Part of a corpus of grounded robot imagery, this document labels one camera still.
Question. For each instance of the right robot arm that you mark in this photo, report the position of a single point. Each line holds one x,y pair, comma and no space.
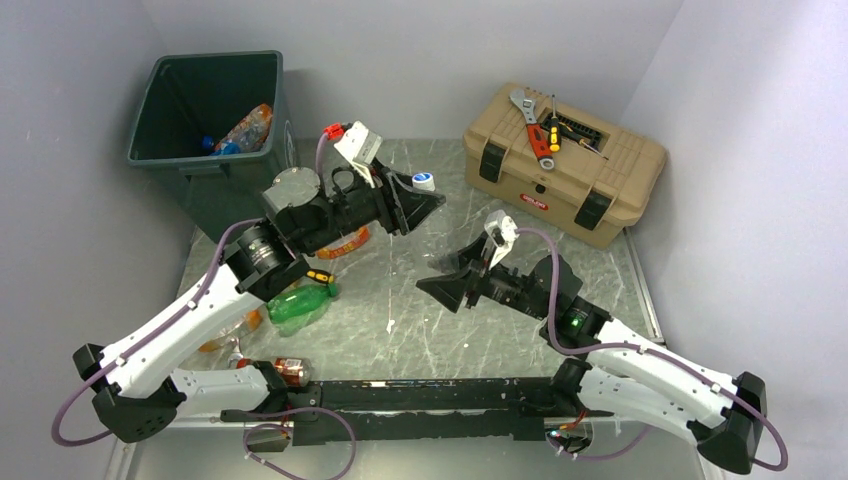
609,367

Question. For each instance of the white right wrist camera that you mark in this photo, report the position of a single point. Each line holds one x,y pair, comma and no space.
502,233

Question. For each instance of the tan plastic toolbox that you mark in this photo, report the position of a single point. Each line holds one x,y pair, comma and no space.
603,177

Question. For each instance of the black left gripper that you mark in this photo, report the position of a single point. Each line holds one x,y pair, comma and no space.
399,208

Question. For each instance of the tall clear bottle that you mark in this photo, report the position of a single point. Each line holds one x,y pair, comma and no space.
424,181

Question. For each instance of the red-handled adjustable wrench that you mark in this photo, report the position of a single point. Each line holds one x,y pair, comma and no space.
537,137

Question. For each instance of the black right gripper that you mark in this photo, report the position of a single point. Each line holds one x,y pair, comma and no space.
448,289

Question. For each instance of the dark green trash bin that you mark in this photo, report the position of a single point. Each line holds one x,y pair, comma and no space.
189,104

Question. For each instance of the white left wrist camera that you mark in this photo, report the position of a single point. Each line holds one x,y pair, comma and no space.
357,144

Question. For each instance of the clear orange-label bottle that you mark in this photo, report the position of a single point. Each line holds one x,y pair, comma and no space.
252,131

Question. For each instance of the small screwdriver on table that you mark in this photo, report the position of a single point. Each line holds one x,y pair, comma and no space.
320,276

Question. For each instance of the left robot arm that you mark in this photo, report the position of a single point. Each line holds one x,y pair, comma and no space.
139,386

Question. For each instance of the crushed red soda can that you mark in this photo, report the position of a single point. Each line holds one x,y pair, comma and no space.
296,372

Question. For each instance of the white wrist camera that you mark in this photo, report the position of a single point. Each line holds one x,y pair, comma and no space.
357,144
502,233

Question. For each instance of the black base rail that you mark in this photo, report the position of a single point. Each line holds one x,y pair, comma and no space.
521,408

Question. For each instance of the yellow black screwdriver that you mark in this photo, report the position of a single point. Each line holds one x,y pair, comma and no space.
554,135

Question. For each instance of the blue label water bottle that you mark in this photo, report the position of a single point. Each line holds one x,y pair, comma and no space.
222,148

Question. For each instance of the green plastic bottle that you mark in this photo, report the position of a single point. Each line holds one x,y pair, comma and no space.
292,311

